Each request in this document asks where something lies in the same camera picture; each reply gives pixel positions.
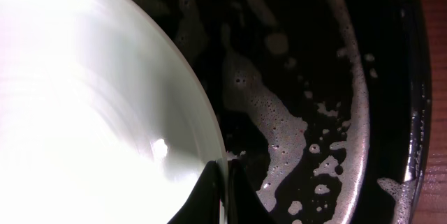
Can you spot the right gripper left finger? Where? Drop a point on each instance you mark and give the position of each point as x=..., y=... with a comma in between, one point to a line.
x=203, y=204

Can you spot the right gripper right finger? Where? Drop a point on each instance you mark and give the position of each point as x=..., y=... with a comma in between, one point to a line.
x=244, y=207

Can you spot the light blue plate front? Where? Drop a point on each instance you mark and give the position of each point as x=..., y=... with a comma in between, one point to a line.
x=102, y=118

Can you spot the round black serving tray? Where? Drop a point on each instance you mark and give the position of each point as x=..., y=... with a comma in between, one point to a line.
x=324, y=102

